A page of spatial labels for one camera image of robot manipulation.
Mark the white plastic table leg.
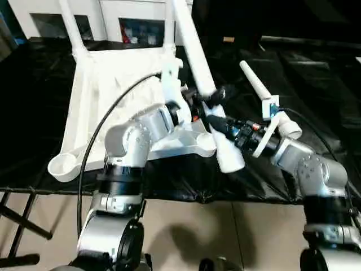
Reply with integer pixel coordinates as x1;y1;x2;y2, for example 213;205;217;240
162;0;178;56
171;0;246;173
239;60;303;139
58;0;89;57

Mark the white glass-door cabinet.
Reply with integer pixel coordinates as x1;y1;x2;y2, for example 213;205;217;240
8;0;195;47

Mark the black table mat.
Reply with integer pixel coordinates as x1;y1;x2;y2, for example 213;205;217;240
0;36;361;204

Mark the white plastic table top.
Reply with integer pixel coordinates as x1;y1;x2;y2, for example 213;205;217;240
47;46;218;183

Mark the black folding stand frame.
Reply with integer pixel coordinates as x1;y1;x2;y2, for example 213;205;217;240
0;189;54;269

